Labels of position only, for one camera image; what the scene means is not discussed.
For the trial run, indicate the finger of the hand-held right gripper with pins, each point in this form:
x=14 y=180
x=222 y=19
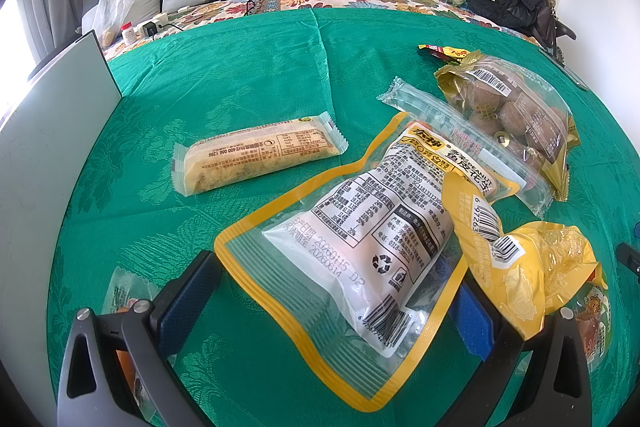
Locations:
x=629 y=257

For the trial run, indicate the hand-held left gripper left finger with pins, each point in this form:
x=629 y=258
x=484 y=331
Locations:
x=192 y=288

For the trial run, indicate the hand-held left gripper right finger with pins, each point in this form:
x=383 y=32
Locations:
x=474 y=313

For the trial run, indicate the yellow-bordered clear peanut bag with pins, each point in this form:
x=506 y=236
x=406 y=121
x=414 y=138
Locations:
x=350 y=232

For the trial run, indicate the yellow crinkled snack bag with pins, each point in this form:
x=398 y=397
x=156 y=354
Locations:
x=530 y=279

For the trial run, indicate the orange cartoon snack packet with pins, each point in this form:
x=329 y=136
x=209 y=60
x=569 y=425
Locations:
x=592 y=312

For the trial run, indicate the small clear snack packet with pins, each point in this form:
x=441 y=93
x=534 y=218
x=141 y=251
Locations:
x=122 y=288

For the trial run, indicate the clear-wrapped cake bar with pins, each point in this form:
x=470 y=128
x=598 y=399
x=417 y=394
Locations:
x=250 y=157

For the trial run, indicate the gold bag of brown balls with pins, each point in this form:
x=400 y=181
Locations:
x=510 y=109

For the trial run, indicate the pale grey board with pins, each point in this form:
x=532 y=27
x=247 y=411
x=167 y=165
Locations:
x=55 y=147

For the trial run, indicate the grey slim device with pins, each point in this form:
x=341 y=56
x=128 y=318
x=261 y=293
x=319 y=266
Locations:
x=567 y=69

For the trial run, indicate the long clear snack packet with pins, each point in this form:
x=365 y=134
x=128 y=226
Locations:
x=425 y=106

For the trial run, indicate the green patterned blanket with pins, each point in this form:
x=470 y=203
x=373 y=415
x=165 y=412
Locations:
x=240 y=72

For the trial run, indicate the small red yellow packet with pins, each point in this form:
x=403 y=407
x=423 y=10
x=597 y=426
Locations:
x=442 y=53

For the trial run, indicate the small white bottle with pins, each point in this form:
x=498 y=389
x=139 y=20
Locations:
x=128 y=33

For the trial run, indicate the white power strip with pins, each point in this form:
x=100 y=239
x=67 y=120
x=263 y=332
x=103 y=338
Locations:
x=152 y=24

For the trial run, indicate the black jacket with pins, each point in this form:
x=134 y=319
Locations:
x=510 y=4

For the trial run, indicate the clear plastic bag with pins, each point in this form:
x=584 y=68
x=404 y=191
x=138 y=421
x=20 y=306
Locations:
x=111 y=14

